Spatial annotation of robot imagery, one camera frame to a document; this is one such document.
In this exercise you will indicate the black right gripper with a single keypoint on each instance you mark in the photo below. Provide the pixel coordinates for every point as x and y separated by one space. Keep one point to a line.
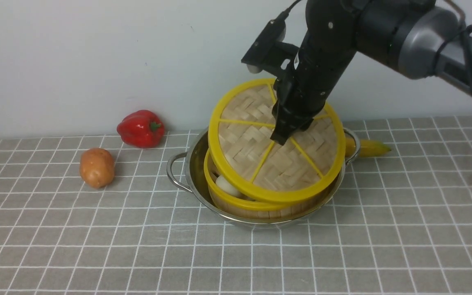
309 78

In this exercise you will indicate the woven bamboo steamer lid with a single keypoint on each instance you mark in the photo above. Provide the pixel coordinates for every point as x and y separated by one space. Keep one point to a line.
240 146

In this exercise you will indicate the bamboo steamer basket yellow rim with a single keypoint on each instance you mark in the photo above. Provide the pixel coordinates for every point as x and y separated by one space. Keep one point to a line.
254 210

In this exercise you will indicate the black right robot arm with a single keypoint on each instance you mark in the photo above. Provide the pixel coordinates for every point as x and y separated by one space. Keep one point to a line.
415 38

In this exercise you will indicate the stainless steel pot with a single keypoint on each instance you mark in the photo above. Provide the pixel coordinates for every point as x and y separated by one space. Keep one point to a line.
196 184

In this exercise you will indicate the white round bun front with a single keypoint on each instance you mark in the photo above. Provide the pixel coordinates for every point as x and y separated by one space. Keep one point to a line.
226 187

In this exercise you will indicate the yellow banana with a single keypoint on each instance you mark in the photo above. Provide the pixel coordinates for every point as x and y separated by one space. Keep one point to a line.
368 148

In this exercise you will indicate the red bell pepper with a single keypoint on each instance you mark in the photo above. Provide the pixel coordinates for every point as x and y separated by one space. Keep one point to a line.
142 129

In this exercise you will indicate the grey checkered tablecloth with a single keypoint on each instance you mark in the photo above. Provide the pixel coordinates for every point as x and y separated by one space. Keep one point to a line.
399 225

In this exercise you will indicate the brown potato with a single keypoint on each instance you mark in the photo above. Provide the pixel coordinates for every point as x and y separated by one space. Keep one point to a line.
97 167

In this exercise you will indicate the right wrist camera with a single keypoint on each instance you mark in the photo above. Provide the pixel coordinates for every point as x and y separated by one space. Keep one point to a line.
269 52

